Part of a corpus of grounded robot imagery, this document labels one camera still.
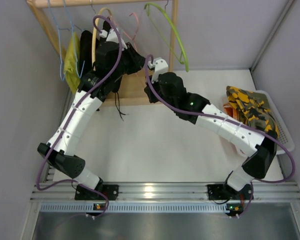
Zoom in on pink wire hanger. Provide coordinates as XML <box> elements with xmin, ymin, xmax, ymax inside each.
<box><xmin>112</xmin><ymin>12</ymin><xmax>147</xmax><ymax>87</ymax></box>

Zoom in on camouflage trousers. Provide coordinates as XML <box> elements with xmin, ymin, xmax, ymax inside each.
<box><xmin>226</xmin><ymin>86</ymin><xmax>279</xmax><ymax>139</ymax></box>

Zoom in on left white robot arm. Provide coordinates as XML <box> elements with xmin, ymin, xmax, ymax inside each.
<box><xmin>37</xmin><ymin>41</ymin><xmax>145</xmax><ymax>192</ymax></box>

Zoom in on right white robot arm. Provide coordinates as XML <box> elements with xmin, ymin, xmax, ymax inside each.
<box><xmin>144</xmin><ymin>72</ymin><xmax>277</xmax><ymax>198</ymax></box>

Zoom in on black trousers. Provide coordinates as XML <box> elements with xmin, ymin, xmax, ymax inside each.
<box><xmin>99</xmin><ymin>18</ymin><xmax>129</xmax><ymax>121</ymax></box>

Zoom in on cream wooden hanger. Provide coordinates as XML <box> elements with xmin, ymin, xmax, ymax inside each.
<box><xmin>91</xmin><ymin>7</ymin><xmax>113</xmax><ymax>68</ymax></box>

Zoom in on green plastic hanger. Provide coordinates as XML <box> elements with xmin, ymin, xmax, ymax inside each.
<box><xmin>143</xmin><ymin>0</ymin><xmax>190</xmax><ymax>72</ymax></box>

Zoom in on wooden clothes rack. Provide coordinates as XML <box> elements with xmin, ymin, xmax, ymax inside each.
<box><xmin>26</xmin><ymin>0</ymin><xmax>174</xmax><ymax>106</ymax></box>

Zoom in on yellow garment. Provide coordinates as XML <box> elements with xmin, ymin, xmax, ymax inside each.
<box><xmin>63</xmin><ymin>37</ymin><xmax>80</xmax><ymax>94</ymax></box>

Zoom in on orange white cloth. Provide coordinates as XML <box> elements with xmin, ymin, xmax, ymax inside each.
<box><xmin>223</xmin><ymin>102</ymin><xmax>240</xmax><ymax>121</ymax></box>

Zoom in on white plastic basket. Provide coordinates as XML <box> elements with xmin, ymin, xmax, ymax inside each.
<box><xmin>219</xmin><ymin>89</ymin><xmax>295</xmax><ymax>157</ymax></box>

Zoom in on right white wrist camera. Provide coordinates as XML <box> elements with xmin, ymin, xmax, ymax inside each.
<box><xmin>147</xmin><ymin>57</ymin><xmax>169</xmax><ymax>84</ymax></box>

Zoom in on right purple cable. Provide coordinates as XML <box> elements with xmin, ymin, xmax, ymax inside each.
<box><xmin>144</xmin><ymin>54</ymin><xmax>296</xmax><ymax>218</ymax></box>

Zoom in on purple cable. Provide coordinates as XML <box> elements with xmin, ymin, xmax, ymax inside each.
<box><xmin>144</xmin><ymin>54</ymin><xmax>296</xmax><ymax>218</ymax></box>
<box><xmin>36</xmin><ymin>15</ymin><xmax>123</xmax><ymax>218</ymax></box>

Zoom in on grey slotted cable duct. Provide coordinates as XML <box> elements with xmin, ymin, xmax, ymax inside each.
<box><xmin>40</xmin><ymin>201</ymin><xmax>244</xmax><ymax>214</ymax></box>

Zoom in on aluminium mounting rail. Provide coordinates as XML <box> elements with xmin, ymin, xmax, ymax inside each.
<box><xmin>30</xmin><ymin>181</ymin><xmax>300</xmax><ymax>203</ymax></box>

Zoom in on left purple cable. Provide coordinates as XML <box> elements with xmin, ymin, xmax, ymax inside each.
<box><xmin>36</xmin><ymin>15</ymin><xmax>123</xmax><ymax>218</ymax></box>

